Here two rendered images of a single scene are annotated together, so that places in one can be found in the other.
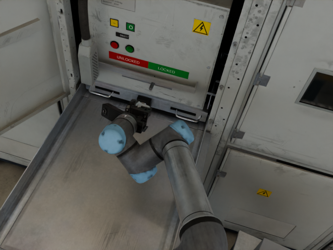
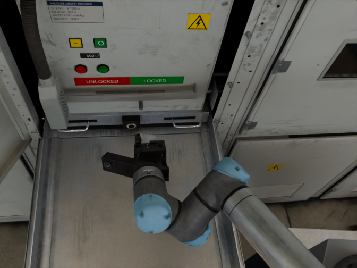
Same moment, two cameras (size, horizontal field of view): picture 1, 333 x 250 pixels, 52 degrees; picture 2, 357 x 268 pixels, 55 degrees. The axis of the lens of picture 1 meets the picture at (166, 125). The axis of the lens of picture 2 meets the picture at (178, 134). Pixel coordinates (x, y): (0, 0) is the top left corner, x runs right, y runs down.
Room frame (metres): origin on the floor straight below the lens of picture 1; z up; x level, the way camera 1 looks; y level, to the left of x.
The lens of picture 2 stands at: (0.34, 0.22, 1.88)
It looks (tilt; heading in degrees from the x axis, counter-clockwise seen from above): 58 degrees down; 335
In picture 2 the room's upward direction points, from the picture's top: 12 degrees clockwise
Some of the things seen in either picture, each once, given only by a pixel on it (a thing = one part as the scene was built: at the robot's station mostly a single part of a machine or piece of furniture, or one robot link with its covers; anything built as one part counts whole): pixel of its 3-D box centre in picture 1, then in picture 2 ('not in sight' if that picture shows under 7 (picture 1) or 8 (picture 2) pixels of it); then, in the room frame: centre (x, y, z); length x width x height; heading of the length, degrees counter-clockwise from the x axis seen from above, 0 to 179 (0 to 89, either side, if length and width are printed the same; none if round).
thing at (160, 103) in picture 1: (146, 96); (130, 113); (1.01, 0.10, 0.89); 0.54 x 0.05 x 0.06; 81
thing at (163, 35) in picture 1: (148, 52); (130, 66); (0.99, 0.11, 1.15); 0.48 x 0.01 x 0.48; 81
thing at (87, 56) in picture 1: (88, 61); (54, 100); (0.96, 0.32, 1.09); 0.08 x 0.05 x 0.17; 171
